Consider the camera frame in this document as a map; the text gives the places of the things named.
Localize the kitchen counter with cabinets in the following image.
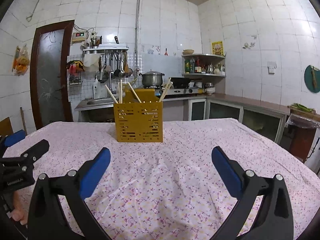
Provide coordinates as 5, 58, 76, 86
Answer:
163, 94, 290, 144

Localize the person's left hand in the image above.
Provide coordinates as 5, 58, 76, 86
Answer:
11, 191, 28, 225

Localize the dark wooden door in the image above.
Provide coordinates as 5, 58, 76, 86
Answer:
30, 20, 74, 129

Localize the stainless steel sink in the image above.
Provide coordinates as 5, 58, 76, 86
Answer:
73, 98, 114, 123

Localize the floral pink tablecloth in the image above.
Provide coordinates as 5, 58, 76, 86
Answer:
5, 119, 319, 239

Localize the chopstick in holder left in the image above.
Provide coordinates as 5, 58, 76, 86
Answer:
105, 85, 118, 104

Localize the chopstick in holder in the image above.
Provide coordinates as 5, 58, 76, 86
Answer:
159, 78, 172, 102
105, 85, 118, 104
127, 83, 142, 103

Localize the yellow perforated utensil holder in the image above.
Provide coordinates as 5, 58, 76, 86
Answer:
113, 88, 163, 143

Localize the chopstick in holder middle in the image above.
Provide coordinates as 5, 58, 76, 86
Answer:
127, 83, 142, 103

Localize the steel cooking pot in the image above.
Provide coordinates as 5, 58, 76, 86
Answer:
139, 71, 165, 88

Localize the chopstick in holder right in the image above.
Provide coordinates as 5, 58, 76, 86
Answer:
159, 78, 172, 102

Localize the gas stove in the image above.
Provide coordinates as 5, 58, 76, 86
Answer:
155, 87, 200, 96

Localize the black wok pan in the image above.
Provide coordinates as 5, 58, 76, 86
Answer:
170, 77, 191, 89

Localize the green round wall board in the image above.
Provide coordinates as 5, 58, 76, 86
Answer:
304, 65, 320, 93

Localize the corner wall shelf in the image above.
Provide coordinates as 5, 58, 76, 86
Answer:
182, 54, 226, 77

